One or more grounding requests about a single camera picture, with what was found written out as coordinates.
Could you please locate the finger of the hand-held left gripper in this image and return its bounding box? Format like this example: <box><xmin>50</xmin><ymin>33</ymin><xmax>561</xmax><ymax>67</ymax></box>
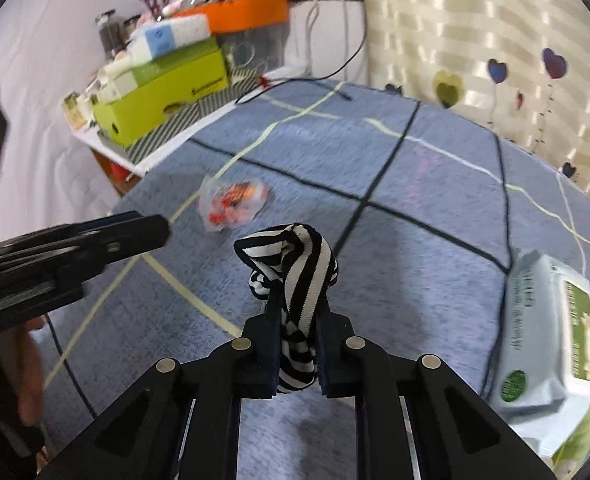
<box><xmin>75</xmin><ymin>212</ymin><xmax>171</xmax><ymax>266</ymax></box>

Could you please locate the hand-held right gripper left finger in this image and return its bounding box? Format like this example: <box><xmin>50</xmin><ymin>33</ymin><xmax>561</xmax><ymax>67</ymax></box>
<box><xmin>40</xmin><ymin>285</ymin><xmax>286</xmax><ymax>480</ymax></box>

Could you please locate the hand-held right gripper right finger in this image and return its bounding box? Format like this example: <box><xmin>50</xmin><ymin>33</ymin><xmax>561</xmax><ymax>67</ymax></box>
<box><xmin>316</xmin><ymin>305</ymin><xmax>558</xmax><ymax>480</ymax></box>

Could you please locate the black white striped sock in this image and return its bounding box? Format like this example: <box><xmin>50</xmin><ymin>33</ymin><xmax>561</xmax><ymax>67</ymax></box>
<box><xmin>233</xmin><ymin>222</ymin><xmax>340</xmax><ymax>395</ymax></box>

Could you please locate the green white cardboard box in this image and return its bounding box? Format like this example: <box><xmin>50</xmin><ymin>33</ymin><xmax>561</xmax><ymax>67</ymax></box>
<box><xmin>550</xmin><ymin>322</ymin><xmax>590</xmax><ymax>468</ymax></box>

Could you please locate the person's left hand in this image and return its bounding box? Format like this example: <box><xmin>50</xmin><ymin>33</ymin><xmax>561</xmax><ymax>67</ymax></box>
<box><xmin>18</xmin><ymin>327</ymin><xmax>46</xmax><ymax>426</ymax></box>

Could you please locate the white top side table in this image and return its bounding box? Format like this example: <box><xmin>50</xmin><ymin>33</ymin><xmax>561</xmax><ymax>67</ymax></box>
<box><xmin>68</xmin><ymin>65</ymin><xmax>306</xmax><ymax>196</ymax></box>

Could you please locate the clear candy packet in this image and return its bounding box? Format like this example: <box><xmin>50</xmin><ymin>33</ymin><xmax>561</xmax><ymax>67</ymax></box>
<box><xmin>197</xmin><ymin>176</ymin><xmax>272</xmax><ymax>233</ymax></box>

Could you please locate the black white striped tray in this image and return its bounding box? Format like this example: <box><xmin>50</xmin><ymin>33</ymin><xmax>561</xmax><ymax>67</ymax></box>
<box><xmin>98</xmin><ymin>67</ymin><xmax>266</xmax><ymax>166</ymax></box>

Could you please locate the lime green cardboard box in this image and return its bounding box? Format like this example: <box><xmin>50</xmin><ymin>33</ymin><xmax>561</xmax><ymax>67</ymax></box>
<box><xmin>91</xmin><ymin>50</ymin><xmax>232</xmax><ymax>147</ymax></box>

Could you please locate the row of small bottles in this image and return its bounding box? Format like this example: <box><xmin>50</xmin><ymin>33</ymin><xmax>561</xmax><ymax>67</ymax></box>
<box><xmin>62</xmin><ymin>77</ymin><xmax>101</xmax><ymax>131</ymax></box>

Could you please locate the white green flat box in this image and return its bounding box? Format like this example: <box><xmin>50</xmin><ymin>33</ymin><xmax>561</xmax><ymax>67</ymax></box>
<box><xmin>100</xmin><ymin>37</ymin><xmax>225</xmax><ymax>103</ymax></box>

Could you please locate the wet wipes pack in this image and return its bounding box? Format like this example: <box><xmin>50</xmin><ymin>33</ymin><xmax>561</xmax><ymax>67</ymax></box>
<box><xmin>490</xmin><ymin>249</ymin><xmax>590</xmax><ymax>456</ymax></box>

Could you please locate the white blue box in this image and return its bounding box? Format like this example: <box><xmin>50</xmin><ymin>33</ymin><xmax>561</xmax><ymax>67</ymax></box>
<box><xmin>128</xmin><ymin>12</ymin><xmax>212</xmax><ymax>61</ymax></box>

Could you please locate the dark glass jar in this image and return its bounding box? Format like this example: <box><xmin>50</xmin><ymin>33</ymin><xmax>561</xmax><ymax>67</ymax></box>
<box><xmin>95</xmin><ymin>10</ymin><xmax>121</xmax><ymax>56</ymax></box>

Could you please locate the orange lidded clear bin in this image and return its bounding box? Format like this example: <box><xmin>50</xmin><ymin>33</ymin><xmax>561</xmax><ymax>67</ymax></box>
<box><xmin>162</xmin><ymin>0</ymin><xmax>291</xmax><ymax>73</ymax></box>

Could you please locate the heart print curtain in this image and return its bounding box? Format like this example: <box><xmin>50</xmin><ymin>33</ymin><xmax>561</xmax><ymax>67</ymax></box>
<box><xmin>355</xmin><ymin>0</ymin><xmax>590</xmax><ymax>206</ymax></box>

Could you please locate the black cable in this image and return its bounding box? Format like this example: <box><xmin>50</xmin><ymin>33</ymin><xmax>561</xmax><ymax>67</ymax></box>
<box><xmin>235</xmin><ymin>10</ymin><xmax>367</xmax><ymax>106</ymax></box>

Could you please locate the white cable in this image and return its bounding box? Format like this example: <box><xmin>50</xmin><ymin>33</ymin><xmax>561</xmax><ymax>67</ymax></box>
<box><xmin>302</xmin><ymin>0</ymin><xmax>326</xmax><ymax>68</ymax></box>

